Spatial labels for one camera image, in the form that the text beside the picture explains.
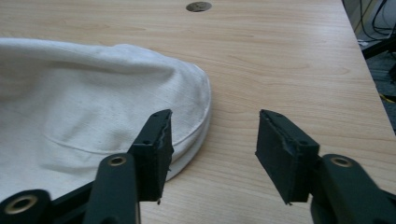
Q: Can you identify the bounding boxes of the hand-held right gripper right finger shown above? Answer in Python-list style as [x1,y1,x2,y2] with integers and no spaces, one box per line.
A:
[254,108,321,205]

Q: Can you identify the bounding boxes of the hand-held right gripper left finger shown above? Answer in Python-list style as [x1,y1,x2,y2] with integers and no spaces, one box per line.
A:
[126,108,175,205]

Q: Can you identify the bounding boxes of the white cloth garment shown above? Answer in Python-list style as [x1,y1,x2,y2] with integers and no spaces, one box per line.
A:
[0,37,212,203]

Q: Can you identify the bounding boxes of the black metal stand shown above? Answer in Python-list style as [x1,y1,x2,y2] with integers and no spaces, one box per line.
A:
[361,33,396,61]

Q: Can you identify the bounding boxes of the yellow cable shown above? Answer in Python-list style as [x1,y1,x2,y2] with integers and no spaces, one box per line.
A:
[378,92,396,105]

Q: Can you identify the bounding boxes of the round table cable hole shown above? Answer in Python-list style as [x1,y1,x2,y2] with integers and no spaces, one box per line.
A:
[185,1,213,13]

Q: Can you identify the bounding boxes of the black cables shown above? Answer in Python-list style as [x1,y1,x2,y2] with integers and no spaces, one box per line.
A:
[354,0,396,43]

